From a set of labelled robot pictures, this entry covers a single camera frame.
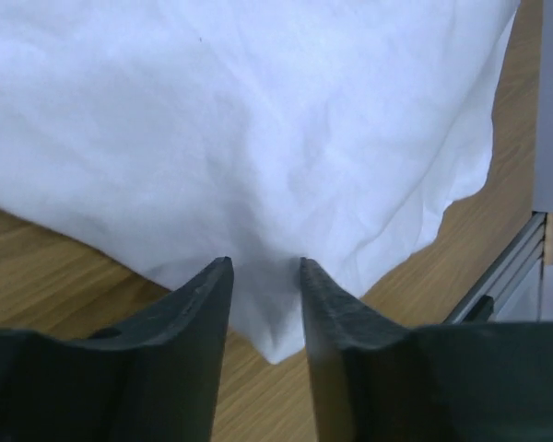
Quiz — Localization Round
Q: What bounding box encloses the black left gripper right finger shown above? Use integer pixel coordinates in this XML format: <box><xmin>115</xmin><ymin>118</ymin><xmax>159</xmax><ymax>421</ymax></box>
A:
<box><xmin>300</xmin><ymin>259</ymin><xmax>553</xmax><ymax>441</ymax></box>

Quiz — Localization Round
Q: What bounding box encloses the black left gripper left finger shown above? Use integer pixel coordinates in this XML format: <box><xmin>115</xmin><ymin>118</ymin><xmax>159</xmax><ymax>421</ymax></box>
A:
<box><xmin>0</xmin><ymin>258</ymin><xmax>234</xmax><ymax>441</ymax></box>

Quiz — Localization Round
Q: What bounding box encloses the white printed tank top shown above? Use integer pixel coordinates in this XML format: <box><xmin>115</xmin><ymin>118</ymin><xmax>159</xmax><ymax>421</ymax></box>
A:
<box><xmin>0</xmin><ymin>1</ymin><xmax>519</xmax><ymax>364</ymax></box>

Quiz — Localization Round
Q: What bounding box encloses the aluminium table edge rail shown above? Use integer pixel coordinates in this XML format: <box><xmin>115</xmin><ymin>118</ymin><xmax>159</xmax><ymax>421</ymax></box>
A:
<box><xmin>445</xmin><ymin>212</ymin><xmax>547</xmax><ymax>323</ymax></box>

